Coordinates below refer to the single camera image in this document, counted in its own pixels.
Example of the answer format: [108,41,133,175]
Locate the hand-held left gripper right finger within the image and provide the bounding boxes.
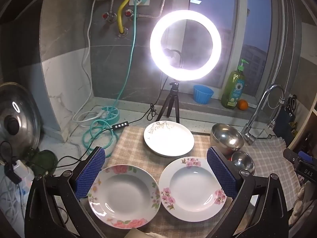
[206,146,289,238]

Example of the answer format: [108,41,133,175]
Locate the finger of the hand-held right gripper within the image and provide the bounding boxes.
[283,148,301,166]

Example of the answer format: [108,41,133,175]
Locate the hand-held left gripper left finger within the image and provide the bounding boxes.
[24,146,106,238]

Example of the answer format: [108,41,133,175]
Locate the small steel bowl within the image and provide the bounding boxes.
[231,151,255,175]

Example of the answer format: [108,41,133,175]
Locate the white plate with pink blossoms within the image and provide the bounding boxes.
[158,156,227,222]

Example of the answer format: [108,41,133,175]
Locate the large steel bowl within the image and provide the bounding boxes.
[210,123,245,155]

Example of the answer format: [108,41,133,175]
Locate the white plate with pink roses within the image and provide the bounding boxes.
[87,164,161,229]

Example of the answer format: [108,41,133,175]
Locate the white plate with leaf print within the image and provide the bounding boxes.
[144,120,195,157]

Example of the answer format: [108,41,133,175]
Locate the person's right forearm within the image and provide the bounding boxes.
[293,181,317,228]

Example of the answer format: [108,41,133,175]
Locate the wooden shelf unit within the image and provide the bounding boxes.
[288,104,317,154]

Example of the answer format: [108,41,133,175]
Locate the dark utensil holder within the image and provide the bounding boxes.
[274,94,298,140]

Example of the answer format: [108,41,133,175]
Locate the dark green cloth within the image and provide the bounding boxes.
[31,149,58,176]

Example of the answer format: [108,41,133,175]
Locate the checked cloth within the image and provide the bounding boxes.
[105,125,301,238]

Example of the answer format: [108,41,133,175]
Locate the teal round power strip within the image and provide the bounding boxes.
[95,106,120,127]

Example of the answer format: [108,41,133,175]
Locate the chrome faucet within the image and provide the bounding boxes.
[241,84,286,145]

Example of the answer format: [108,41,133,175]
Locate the white power adapter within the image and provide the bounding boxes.
[11,161,28,179]

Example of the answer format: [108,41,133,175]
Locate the blue ribbed cup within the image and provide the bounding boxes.
[193,84,214,104]

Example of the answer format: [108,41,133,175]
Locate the green dish soap bottle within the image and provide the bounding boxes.
[221,59,249,109]

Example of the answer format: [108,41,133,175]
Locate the steel pot lid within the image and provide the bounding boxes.
[0,82,41,158]

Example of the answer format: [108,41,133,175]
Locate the window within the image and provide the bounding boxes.
[189,0,273,90]

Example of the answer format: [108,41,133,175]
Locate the black inline remote switch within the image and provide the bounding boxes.
[112,121,130,130]

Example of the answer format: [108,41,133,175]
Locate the black cable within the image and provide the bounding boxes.
[56,76,169,165]

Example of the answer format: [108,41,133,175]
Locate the teal cable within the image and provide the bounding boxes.
[82,0,144,158]

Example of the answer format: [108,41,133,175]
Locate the white cable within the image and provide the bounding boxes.
[73,0,102,123]

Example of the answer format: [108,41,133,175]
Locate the ring light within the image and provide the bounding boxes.
[150,10,222,81]

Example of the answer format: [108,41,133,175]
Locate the yellow hose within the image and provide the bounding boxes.
[117,0,135,34]

